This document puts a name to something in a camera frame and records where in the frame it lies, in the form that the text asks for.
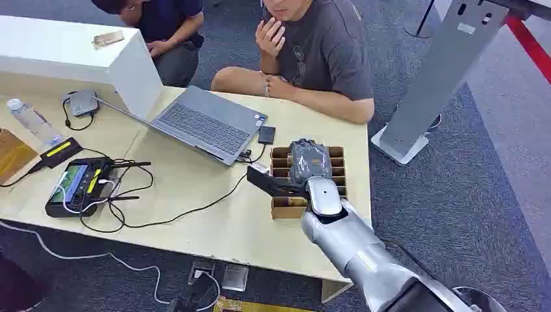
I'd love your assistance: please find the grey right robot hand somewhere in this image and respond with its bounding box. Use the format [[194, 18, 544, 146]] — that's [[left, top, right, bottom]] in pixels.
[[289, 138, 333, 185]]

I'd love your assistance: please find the small black external drive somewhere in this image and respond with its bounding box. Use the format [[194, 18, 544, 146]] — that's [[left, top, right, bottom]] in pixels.
[[257, 125, 277, 146]]

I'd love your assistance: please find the wooden card box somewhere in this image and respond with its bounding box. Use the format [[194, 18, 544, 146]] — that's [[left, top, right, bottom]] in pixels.
[[270, 146, 348, 220]]

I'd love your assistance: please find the person's left hand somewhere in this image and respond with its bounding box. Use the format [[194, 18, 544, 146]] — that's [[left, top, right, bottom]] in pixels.
[[264, 73, 299, 101]]

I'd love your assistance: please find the person's hand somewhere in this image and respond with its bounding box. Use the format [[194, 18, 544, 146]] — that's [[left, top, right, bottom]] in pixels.
[[146, 39, 174, 59], [264, 73, 299, 101], [255, 17, 287, 59]]

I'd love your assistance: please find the grey laptop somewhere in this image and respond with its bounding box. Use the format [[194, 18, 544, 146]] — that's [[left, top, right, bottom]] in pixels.
[[92, 85, 268, 167]]

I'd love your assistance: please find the person in grey top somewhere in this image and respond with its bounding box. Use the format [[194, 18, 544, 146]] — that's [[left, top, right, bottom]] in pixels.
[[210, 0, 376, 125]]

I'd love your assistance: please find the person's right hand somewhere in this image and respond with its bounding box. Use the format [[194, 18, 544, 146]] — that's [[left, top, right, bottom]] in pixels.
[[255, 17, 287, 59]]

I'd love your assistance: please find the pale desk leg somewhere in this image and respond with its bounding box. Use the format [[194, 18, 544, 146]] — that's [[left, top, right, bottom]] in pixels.
[[320, 279, 355, 304]]

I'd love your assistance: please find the clear plastic box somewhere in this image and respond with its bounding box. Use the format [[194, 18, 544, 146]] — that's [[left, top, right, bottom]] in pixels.
[[221, 263, 250, 293]]

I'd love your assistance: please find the grey metal stand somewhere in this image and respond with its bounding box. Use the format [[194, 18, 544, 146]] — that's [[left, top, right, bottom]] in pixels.
[[370, 0, 509, 167]]

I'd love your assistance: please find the yellow floor mat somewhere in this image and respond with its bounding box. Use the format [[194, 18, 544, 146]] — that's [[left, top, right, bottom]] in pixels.
[[212, 296, 322, 312]]

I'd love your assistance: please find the person in dark blue top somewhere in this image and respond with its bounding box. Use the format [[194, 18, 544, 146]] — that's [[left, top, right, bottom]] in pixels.
[[90, 0, 206, 89]]

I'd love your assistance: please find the round grey base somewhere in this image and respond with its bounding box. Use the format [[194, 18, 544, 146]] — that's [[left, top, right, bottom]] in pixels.
[[452, 285, 509, 312]]

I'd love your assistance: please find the grey power adapter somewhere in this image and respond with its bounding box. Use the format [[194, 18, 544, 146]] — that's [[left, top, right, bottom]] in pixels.
[[68, 90, 100, 118]]

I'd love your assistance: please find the black remote controller with screen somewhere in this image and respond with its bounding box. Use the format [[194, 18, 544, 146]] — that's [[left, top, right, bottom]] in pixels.
[[44, 157, 152, 219]]

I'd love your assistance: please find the tan card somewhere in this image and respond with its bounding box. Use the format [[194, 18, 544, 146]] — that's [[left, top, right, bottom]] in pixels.
[[92, 30, 125, 49]]

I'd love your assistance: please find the red bar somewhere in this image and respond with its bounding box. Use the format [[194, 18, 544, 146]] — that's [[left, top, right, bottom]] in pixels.
[[504, 14, 551, 85]]

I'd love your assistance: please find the black device with yellow label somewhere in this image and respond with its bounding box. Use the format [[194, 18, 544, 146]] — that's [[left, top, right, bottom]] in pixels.
[[40, 137, 83, 169]]

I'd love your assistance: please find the white riser box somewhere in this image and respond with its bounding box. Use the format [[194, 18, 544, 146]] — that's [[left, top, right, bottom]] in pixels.
[[0, 15, 164, 120]]

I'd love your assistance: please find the clear plastic water bottle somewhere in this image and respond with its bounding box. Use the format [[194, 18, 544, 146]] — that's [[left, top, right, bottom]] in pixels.
[[6, 97, 66, 150]]

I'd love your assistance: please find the brown cardboard box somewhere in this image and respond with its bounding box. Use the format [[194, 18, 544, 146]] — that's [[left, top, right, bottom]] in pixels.
[[0, 128, 39, 185]]

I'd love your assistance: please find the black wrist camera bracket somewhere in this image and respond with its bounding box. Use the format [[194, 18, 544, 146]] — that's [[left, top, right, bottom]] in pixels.
[[246, 165, 310, 200]]

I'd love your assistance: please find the long black cable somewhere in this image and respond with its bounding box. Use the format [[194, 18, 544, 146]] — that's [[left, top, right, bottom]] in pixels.
[[79, 144, 268, 234]]

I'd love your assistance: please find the black pole with ring base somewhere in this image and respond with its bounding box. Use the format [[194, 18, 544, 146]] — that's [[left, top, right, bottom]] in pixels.
[[404, 0, 437, 40]]

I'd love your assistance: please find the white floor cable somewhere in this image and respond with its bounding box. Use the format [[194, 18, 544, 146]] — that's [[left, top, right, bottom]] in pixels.
[[0, 220, 221, 312]]

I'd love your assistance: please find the black adapter cable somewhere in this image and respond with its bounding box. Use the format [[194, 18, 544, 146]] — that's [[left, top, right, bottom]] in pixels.
[[61, 91, 96, 132]]

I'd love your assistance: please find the white cable on controller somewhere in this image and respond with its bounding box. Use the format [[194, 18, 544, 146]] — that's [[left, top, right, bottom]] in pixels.
[[54, 171, 117, 215]]

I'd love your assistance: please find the black cable of labelled device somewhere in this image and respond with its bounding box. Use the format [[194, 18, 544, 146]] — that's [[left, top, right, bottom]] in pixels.
[[0, 160, 45, 189]]

